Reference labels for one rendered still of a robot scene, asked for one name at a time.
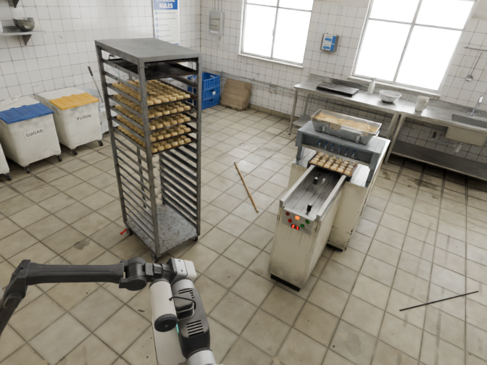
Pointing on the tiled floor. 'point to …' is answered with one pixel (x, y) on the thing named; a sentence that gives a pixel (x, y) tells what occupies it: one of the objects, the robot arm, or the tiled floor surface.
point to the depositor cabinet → (356, 188)
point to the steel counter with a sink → (452, 124)
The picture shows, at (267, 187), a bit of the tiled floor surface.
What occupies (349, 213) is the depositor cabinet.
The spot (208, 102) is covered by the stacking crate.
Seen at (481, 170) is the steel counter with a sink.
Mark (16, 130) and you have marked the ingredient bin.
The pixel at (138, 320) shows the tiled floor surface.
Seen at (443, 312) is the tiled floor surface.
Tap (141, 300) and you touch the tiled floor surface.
